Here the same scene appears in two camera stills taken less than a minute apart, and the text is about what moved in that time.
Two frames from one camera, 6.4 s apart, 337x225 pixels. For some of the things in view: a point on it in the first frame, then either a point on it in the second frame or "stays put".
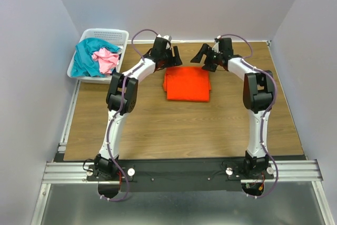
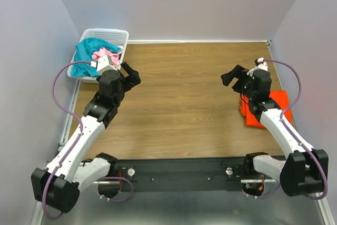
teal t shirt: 83,64 stays put
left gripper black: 174,61 -> 133,78
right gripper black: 205,49 -> 238,71
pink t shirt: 108,61 stays put
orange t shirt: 190,84 -> 280,96
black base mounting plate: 190,175 stays put
